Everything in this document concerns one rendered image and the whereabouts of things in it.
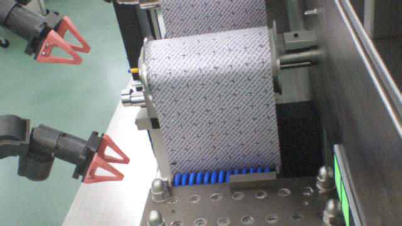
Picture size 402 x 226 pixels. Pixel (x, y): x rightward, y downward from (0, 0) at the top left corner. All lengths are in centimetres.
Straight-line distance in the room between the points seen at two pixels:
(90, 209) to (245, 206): 45
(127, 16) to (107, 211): 49
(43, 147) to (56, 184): 197
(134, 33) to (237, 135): 44
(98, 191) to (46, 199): 166
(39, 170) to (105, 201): 23
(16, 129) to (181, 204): 37
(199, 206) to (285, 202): 17
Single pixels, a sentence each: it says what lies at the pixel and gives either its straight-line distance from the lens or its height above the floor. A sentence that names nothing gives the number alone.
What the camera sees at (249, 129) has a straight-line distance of 96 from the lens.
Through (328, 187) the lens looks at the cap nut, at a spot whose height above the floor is 104.
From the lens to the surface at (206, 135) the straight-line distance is 97.
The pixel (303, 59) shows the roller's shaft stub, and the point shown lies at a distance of 94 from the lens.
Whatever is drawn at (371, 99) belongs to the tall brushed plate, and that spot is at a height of 142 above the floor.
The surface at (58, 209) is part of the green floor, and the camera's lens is 282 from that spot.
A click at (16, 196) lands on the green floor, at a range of 306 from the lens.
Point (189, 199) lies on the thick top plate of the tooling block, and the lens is 97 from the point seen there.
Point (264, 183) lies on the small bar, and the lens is 96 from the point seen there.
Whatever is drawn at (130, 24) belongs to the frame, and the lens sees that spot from 125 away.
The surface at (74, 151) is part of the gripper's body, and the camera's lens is 103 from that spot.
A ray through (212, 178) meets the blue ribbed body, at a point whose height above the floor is 104.
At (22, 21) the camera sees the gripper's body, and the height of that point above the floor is 140.
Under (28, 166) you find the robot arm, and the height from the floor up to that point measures 110.
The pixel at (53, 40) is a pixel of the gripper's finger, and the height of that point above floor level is 136.
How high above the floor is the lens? 165
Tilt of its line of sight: 30 degrees down
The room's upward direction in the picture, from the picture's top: 11 degrees counter-clockwise
